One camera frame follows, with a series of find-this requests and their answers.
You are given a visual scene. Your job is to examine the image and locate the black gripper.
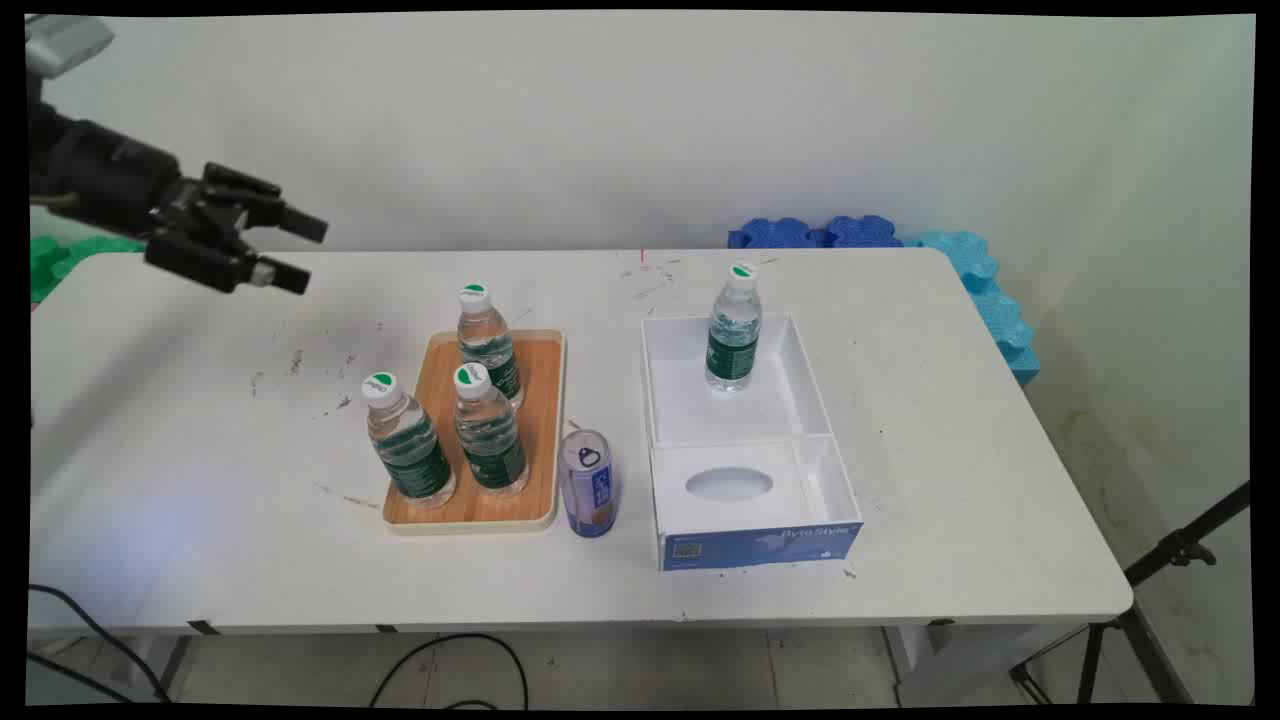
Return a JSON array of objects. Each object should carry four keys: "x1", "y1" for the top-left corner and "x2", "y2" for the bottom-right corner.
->
[{"x1": 28, "y1": 100, "x2": 330, "y2": 297}]

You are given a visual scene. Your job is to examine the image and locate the clear water bottle green label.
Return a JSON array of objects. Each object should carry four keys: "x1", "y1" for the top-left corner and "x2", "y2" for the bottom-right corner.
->
[
  {"x1": 360, "y1": 372, "x2": 459, "y2": 509},
  {"x1": 456, "y1": 283, "x2": 524, "y2": 409},
  {"x1": 452, "y1": 362, "x2": 532, "y2": 499},
  {"x1": 704, "y1": 262, "x2": 765, "y2": 394}
]

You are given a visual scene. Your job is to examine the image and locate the green foam mat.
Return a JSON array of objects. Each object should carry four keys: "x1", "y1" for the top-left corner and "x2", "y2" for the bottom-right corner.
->
[{"x1": 30, "y1": 234, "x2": 149, "y2": 305}]

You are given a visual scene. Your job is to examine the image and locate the wooden tray with cream rim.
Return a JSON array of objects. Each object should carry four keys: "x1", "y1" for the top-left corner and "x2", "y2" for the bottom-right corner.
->
[{"x1": 382, "y1": 328, "x2": 569, "y2": 537}]

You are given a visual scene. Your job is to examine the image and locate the grey metal table leg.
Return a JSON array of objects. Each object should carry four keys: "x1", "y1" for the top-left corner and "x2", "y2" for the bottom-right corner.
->
[{"x1": 153, "y1": 635, "x2": 198, "y2": 699}]

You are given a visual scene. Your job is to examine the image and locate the purple drink can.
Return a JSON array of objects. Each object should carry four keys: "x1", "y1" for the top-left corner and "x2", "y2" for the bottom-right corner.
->
[{"x1": 558, "y1": 429, "x2": 617, "y2": 540}]

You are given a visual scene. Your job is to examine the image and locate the dark blue foam mat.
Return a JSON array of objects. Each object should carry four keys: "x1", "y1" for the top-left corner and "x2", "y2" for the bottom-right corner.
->
[
  {"x1": 825, "y1": 214, "x2": 907, "y2": 250},
  {"x1": 727, "y1": 217, "x2": 831, "y2": 251}
]

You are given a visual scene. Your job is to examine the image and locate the white box with blue side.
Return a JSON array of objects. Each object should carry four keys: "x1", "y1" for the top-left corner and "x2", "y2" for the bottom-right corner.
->
[{"x1": 639, "y1": 313, "x2": 865, "y2": 573}]

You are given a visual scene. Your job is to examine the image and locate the light blue foam mat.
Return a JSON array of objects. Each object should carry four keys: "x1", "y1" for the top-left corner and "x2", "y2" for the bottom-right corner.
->
[{"x1": 900, "y1": 230, "x2": 1042, "y2": 389}]

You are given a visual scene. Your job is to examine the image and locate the black tripod stand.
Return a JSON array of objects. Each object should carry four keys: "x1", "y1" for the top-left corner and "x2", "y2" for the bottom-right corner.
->
[{"x1": 1008, "y1": 480, "x2": 1252, "y2": 707}]

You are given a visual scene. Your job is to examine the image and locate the black floor cable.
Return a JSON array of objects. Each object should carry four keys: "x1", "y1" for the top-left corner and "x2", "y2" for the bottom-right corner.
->
[
  {"x1": 28, "y1": 584, "x2": 173, "y2": 703},
  {"x1": 368, "y1": 632, "x2": 530, "y2": 710}
]

